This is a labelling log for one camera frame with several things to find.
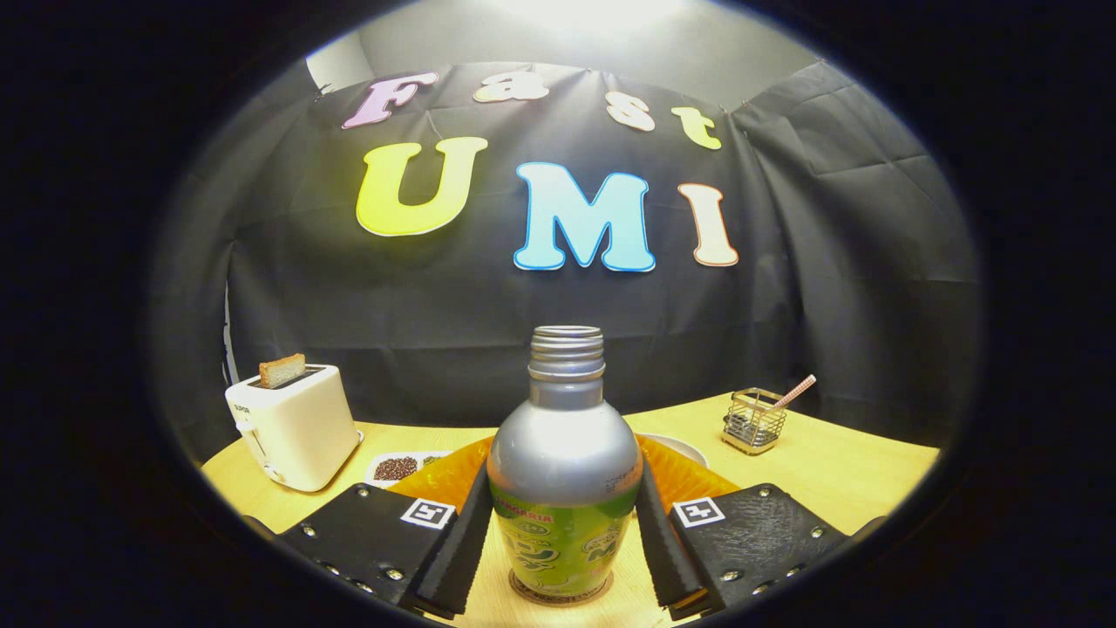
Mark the small white plate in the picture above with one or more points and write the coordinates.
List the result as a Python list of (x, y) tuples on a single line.
[(684, 449)]

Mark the white toaster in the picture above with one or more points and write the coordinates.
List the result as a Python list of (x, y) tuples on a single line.
[(301, 432)]

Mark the wooden table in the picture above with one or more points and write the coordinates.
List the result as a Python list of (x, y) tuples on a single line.
[(837, 471)]

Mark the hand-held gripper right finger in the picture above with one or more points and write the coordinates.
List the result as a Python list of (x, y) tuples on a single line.
[(663, 549)]

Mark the toasted bread slice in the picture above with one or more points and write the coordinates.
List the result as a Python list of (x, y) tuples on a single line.
[(283, 371)]

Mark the striped paper straw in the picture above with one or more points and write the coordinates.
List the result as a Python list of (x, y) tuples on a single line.
[(798, 390)]

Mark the black backdrop cloth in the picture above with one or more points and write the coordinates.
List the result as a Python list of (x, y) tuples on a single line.
[(479, 323)]

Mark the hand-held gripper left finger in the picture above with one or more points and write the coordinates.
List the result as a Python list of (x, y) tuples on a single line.
[(458, 541)]

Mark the white divided dish of beans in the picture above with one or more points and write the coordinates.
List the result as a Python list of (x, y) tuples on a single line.
[(397, 468)]

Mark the round cork coaster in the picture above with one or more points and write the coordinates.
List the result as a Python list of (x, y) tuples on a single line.
[(562, 600)]

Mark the silver bottle with green label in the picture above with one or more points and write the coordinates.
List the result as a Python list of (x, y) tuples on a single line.
[(562, 453)]

